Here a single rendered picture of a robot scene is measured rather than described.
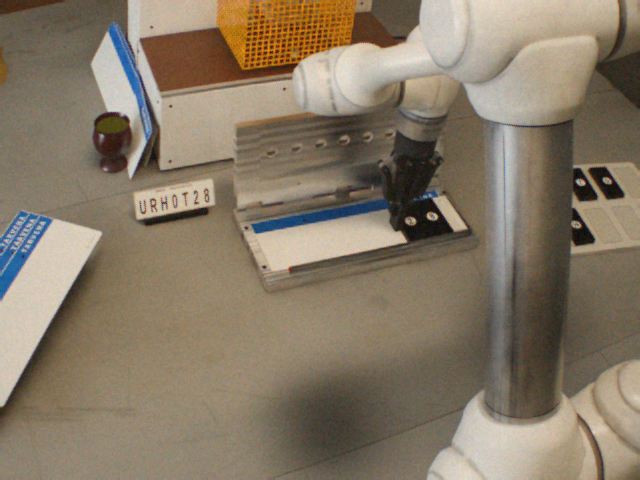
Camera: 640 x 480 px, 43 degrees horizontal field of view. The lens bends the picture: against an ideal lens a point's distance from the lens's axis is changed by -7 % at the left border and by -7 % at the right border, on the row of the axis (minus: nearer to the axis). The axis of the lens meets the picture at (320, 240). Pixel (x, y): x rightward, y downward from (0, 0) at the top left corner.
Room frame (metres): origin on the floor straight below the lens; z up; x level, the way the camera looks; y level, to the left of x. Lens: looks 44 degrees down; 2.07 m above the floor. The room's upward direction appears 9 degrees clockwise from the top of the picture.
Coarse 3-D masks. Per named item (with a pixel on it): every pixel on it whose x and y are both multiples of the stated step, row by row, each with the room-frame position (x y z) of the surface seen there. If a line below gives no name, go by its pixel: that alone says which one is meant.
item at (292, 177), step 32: (256, 128) 1.25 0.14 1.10; (288, 128) 1.29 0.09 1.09; (320, 128) 1.32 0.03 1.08; (352, 128) 1.35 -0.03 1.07; (384, 128) 1.38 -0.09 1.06; (256, 160) 1.24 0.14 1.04; (288, 160) 1.28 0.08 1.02; (320, 160) 1.31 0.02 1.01; (352, 160) 1.34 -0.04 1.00; (384, 160) 1.36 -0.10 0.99; (256, 192) 1.23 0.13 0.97; (288, 192) 1.26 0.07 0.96; (320, 192) 1.28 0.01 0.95
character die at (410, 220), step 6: (414, 210) 1.29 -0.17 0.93; (408, 216) 1.27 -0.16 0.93; (414, 216) 1.28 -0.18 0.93; (408, 222) 1.25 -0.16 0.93; (414, 222) 1.26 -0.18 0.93; (420, 222) 1.26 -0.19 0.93; (408, 228) 1.24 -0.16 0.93; (414, 228) 1.25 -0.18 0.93; (420, 228) 1.24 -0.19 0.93; (426, 228) 1.25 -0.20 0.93; (408, 234) 1.22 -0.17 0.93; (414, 234) 1.23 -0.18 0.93; (420, 234) 1.23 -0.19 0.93; (426, 234) 1.23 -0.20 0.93; (408, 240) 1.21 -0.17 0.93; (414, 240) 1.21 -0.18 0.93
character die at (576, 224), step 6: (576, 210) 1.39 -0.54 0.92; (576, 216) 1.37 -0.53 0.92; (576, 222) 1.35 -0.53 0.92; (582, 222) 1.36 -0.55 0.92; (576, 228) 1.33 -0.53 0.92; (582, 228) 1.35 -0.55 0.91; (588, 228) 1.34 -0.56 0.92; (576, 234) 1.32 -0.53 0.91; (582, 234) 1.32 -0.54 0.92; (588, 234) 1.32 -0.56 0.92; (576, 240) 1.30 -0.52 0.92; (582, 240) 1.30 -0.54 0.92; (588, 240) 1.30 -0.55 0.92; (594, 240) 1.31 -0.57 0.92
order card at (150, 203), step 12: (204, 180) 1.25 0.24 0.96; (144, 192) 1.19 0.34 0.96; (156, 192) 1.20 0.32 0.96; (168, 192) 1.21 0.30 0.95; (180, 192) 1.22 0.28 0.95; (192, 192) 1.23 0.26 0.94; (204, 192) 1.24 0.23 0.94; (144, 204) 1.18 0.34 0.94; (156, 204) 1.19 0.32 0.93; (168, 204) 1.20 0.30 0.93; (180, 204) 1.21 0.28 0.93; (192, 204) 1.22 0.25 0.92; (204, 204) 1.23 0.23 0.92; (144, 216) 1.17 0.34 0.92
